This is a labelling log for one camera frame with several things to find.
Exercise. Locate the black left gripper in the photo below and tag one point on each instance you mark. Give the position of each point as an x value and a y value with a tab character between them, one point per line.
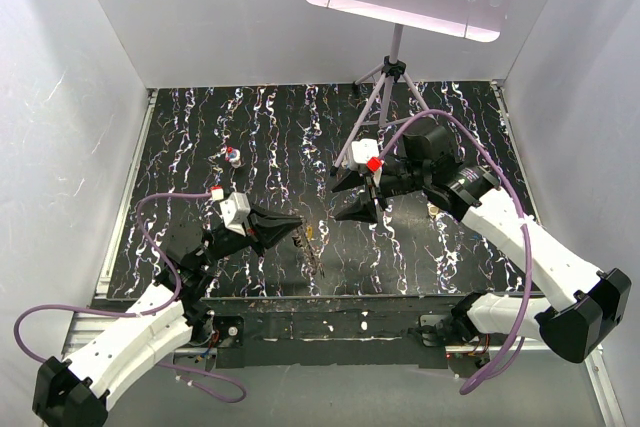
267	227

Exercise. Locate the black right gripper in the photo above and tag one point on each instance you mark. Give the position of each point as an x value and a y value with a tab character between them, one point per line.
364	212

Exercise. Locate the silver keyring holder with keys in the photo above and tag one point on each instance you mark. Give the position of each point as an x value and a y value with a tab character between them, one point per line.
313	265

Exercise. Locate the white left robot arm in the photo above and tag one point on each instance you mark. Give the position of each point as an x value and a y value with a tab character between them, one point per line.
81	389

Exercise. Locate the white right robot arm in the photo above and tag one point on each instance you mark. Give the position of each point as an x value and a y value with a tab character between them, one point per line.
581	303

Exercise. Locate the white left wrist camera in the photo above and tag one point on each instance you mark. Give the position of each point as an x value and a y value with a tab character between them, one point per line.
235	210

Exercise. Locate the black base frame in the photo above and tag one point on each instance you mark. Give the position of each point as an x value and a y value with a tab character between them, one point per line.
338	330

